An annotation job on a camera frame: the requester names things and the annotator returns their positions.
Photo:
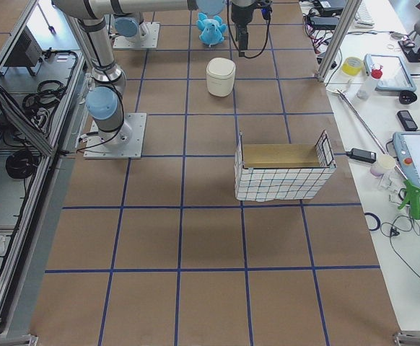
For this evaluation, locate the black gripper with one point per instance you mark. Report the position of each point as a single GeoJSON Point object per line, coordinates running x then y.
{"type": "Point", "coordinates": [241, 15]}

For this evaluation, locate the white lidded trash can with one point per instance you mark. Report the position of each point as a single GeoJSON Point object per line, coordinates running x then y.
{"type": "Point", "coordinates": [220, 76]}

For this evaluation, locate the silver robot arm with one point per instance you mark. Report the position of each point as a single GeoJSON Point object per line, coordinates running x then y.
{"type": "Point", "coordinates": [131, 26]}
{"type": "Point", "coordinates": [90, 20]}

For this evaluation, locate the blue teddy bear plush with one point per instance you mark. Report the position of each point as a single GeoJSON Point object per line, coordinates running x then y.
{"type": "Point", "coordinates": [212, 29]}

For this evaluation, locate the long metal rod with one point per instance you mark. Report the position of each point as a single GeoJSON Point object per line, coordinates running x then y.
{"type": "Point", "coordinates": [381, 147]}

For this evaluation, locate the yellow tape roll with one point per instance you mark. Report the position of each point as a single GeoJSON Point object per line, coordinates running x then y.
{"type": "Point", "coordinates": [352, 66]}

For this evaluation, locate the red capped white bottle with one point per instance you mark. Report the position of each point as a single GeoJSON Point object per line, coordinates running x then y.
{"type": "Point", "coordinates": [370, 84]}

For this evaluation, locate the grid cloth covered box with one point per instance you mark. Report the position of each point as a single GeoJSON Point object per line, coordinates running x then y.
{"type": "Point", "coordinates": [266, 172]}

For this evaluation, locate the teach pendant tablet far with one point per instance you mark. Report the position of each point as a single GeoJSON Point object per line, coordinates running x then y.
{"type": "Point", "coordinates": [395, 75]}

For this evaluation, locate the black power adapter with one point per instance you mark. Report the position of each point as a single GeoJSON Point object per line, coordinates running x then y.
{"type": "Point", "coordinates": [362, 155]}

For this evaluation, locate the black remote phone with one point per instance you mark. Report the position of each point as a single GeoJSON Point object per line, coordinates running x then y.
{"type": "Point", "coordinates": [407, 121]}

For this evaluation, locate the white purple cup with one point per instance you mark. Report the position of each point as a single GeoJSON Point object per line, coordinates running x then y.
{"type": "Point", "coordinates": [383, 164]}

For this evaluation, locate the black electronics box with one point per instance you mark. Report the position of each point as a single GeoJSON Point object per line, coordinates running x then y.
{"type": "Point", "coordinates": [26, 53]}

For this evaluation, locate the green plastic spray gun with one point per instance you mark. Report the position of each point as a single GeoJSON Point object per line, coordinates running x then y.
{"type": "Point", "coordinates": [412, 198]}

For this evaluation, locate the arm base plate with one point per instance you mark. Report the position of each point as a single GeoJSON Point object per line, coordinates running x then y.
{"type": "Point", "coordinates": [128, 143]}
{"type": "Point", "coordinates": [120, 43]}

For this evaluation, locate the aluminium frame post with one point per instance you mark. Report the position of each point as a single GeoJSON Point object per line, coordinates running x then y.
{"type": "Point", "coordinates": [347, 17]}

